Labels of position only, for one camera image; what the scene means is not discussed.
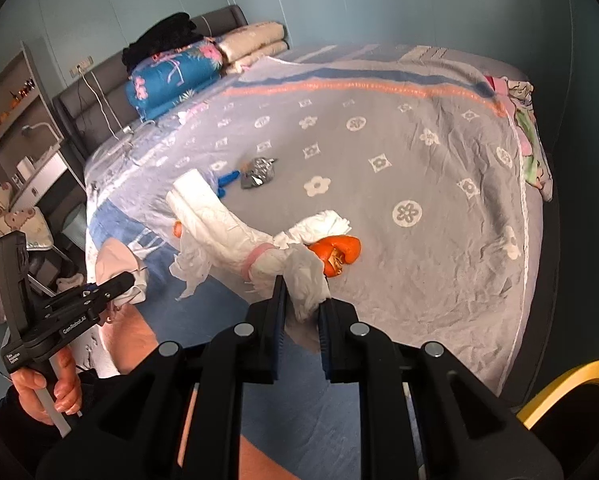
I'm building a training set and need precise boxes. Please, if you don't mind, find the white paper bundle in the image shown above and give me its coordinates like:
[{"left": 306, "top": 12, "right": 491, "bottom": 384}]
[{"left": 166, "top": 169, "right": 350, "bottom": 323}]

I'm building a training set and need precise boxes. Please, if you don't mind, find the pink white cloth bundle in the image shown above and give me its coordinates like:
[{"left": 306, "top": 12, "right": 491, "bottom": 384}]
[{"left": 95, "top": 237, "right": 148, "bottom": 310}]

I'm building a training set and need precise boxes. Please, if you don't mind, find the yellow rimmed trash bin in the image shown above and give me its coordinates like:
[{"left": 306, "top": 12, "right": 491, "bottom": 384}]
[{"left": 516, "top": 360, "right": 599, "bottom": 429}]

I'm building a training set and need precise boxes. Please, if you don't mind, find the person left hand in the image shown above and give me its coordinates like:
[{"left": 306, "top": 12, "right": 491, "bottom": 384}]
[{"left": 11, "top": 347, "right": 82, "bottom": 425}]

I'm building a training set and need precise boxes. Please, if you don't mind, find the blue nitrile glove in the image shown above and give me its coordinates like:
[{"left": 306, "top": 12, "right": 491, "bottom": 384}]
[{"left": 217, "top": 170, "right": 241, "bottom": 198}]

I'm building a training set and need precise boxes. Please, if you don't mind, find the grey snack packet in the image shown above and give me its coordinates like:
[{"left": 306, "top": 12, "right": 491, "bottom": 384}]
[{"left": 240, "top": 157, "right": 276, "bottom": 190}]

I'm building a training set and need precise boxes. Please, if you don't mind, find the white desk lamp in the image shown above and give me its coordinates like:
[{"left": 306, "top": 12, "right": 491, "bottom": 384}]
[{"left": 22, "top": 122, "right": 63, "bottom": 145}]

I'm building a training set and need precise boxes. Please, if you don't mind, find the patterned bed quilt cover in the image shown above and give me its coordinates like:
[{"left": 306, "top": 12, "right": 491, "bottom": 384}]
[{"left": 86, "top": 46, "right": 546, "bottom": 404}]

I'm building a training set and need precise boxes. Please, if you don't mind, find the grey padded headboard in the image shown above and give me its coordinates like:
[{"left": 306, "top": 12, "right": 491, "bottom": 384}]
[{"left": 52, "top": 4, "right": 248, "bottom": 163}]

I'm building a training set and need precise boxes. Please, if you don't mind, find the blue floral folded quilt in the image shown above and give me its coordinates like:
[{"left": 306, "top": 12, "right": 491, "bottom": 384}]
[{"left": 124, "top": 40, "right": 223, "bottom": 122}]

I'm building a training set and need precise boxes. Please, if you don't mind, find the beige folded quilt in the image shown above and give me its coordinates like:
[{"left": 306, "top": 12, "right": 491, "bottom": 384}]
[{"left": 214, "top": 21, "right": 288, "bottom": 74}]

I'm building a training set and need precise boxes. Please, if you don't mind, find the floral sheet at bed edge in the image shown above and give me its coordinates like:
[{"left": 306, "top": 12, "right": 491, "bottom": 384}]
[{"left": 486, "top": 75, "right": 553, "bottom": 202}]

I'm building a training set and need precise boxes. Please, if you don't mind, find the black folded blanket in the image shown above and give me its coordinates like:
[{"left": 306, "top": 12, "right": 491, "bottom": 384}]
[{"left": 121, "top": 12, "right": 204, "bottom": 74}]

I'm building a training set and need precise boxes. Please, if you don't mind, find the white charging cable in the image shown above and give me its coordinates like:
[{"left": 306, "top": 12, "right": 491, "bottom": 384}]
[{"left": 78, "top": 66, "right": 145, "bottom": 162}]

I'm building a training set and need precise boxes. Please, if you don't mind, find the wall power socket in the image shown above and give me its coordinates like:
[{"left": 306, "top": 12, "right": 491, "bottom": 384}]
[{"left": 69, "top": 56, "right": 94, "bottom": 78}]

